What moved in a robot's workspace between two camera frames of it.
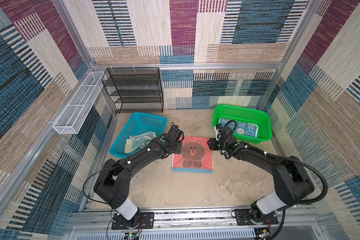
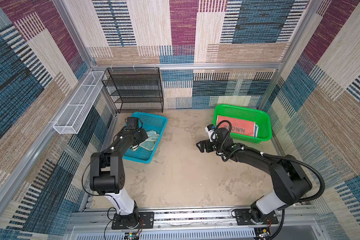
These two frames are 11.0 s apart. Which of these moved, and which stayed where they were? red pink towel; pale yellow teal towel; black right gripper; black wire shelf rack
Moved: red pink towel
Stayed: pale yellow teal towel; black right gripper; black wire shelf rack
